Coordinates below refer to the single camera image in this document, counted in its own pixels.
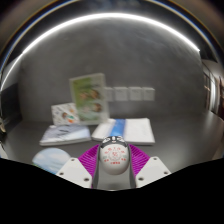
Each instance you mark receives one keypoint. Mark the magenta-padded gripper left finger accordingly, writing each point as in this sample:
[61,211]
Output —
[87,160]

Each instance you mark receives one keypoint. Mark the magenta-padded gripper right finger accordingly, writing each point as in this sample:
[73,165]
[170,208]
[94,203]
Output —
[140,160]

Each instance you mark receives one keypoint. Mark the white panda-print computer mouse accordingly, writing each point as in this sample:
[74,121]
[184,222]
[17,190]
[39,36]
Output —
[114,157]

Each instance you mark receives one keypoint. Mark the round landscape-print mouse pad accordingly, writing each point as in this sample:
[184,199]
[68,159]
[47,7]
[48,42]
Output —
[50,159]

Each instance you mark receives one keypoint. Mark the white book with blue stripe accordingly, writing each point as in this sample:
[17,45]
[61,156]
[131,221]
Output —
[136,130]

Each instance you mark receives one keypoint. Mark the grey building-print book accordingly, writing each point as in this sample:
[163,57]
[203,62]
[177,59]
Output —
[65,134]

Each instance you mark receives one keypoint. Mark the white sticker-print standing card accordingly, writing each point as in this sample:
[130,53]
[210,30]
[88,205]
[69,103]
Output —
[65,114]

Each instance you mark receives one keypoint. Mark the green food-print standing leaflet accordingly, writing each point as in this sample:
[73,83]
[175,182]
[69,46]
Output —
[88,98]

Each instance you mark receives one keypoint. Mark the long white light strip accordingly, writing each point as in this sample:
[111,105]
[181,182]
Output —
[110,15]

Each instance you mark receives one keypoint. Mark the white wall socket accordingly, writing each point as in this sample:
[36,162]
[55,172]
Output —
[135,93]
[109,94]
[148,94]
[121,94]

